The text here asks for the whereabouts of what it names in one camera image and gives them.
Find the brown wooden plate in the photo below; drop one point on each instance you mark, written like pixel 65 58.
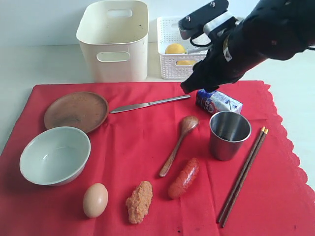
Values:
pixel 83 110

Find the pale green ceramic bowl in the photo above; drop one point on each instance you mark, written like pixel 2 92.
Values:
pixel 56 156

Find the stainless steel cup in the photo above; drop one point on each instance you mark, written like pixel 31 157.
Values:
pixel 228 131

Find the red sausage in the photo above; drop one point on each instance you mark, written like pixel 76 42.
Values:
pixel 184 179

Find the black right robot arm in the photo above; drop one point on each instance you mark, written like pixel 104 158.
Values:
pixel 275 29

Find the brown wooden spoon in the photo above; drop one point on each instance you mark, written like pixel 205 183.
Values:
pixel 187 124

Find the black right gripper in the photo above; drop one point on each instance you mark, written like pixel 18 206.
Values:
pixel 237 51

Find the brown egg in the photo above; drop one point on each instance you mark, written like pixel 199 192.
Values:
pixel 95 200

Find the blue white milk carton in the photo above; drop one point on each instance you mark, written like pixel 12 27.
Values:
pixel 216 101

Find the yellow cheese wedge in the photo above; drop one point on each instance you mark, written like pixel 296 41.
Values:
pixel 185 62

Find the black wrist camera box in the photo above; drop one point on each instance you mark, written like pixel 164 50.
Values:
pixel 192 25

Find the white perforated plastic basket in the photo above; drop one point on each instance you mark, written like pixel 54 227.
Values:
pixel 168 33

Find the stainless steel table knife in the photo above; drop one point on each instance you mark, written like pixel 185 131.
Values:
pixel 143 105

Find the right dark wooden chopstick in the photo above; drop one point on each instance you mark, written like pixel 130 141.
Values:
pixel 229 210

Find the red tablecloth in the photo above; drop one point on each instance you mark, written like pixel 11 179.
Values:
pixel 132 147

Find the yellow lemon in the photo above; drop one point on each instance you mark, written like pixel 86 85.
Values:
pixel 175 48

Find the cream plastic tub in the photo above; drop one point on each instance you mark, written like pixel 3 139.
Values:
pixel 113 37

